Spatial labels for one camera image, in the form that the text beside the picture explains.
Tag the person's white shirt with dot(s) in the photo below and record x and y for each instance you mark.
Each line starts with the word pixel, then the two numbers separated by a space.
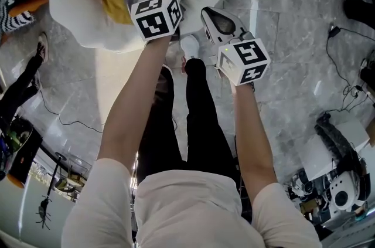
pixel 187 211

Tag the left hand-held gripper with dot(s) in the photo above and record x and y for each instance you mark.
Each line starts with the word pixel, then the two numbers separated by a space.
pixel 155 21

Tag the black case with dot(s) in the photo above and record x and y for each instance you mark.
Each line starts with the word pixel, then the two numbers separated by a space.
pixel 26 153

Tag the glass side table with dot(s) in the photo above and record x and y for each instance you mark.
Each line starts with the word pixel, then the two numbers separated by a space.
pixel 73 179

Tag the white box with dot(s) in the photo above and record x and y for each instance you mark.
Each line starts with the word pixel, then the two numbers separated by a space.
pixel 316 159

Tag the person's left forearm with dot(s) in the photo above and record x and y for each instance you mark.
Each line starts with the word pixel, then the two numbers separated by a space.
pixel 132 100

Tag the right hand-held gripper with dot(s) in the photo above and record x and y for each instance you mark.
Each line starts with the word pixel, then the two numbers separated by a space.
pixel 246 62

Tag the person's black trousers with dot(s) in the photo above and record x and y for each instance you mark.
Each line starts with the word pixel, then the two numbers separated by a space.
pixel 202 123

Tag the black power adapter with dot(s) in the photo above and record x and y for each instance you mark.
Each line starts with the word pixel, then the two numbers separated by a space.
pixel 334 32

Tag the black cloth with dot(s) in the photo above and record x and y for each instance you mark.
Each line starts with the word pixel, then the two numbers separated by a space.
pixel 334 138

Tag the person's right white shoe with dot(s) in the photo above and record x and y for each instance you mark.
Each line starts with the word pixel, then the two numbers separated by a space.
pixel 190 46

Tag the person's right forearm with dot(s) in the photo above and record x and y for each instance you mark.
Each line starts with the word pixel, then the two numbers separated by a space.
pixel 252 138

